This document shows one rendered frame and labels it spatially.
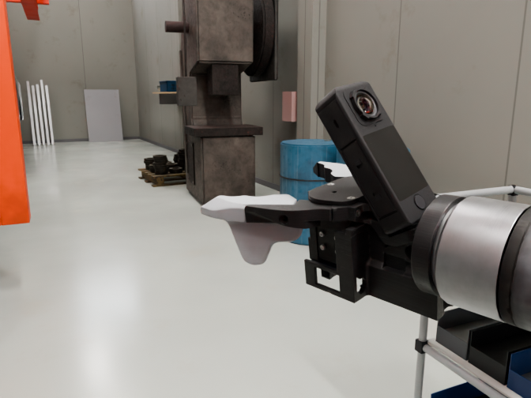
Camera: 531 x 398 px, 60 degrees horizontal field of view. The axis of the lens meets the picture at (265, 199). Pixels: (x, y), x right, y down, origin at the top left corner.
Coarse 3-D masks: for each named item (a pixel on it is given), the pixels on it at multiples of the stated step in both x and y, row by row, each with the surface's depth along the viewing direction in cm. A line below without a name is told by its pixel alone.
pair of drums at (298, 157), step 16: (288, 144) 404; (304, 144) 402; (320, 144) 402; (288, 160) 405; (304, 160) 396; (320, 160) 395; (336, 160) 380; (288, 176) 408; (304, 176) 399; (288, 192) 411; (304, 192) 402; (304, 240) 412
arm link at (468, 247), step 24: (456, 216) 29; (480, 216) 28; (504, 216) 27; (456, 240) 28; (480, 240) 27; (504, 240) 26; (432, 264) 30; (456, 264) 28; (480, 264) 27; (456, 288) 28; (480, 288) 27; (480, 312) 28
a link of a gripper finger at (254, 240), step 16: (208, 208) 40; (224, 208) 38; (240, 208) 37; (240, 224) 39; (256, 224) 38; (272, 224) 38; (240, 240) 39; (256, 240) 39; (272, 240) 38; (288, 240) 38; (256, 256) 39
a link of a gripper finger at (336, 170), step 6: (318, 162) 48; (324, 162) 48; (318, 168) 48; (324, 168) 46; (330, 168) 45; (336, 168) 45; (342, 168) 45; (318, 174) 48; (324, 174) 47; (330, 174) 45; (336, 174) 43; (342, 174) 43; (348, 174) 43; (330, 180) 45
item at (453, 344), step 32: (480, 192) 158; (512, 192) 165; (448, 320) 162; (480, 320) 168; (448, 352) 155; (480, 352) 144; (512, 352) 136; (416, 384) 166; (480, 384) 140; (512, 384) 135
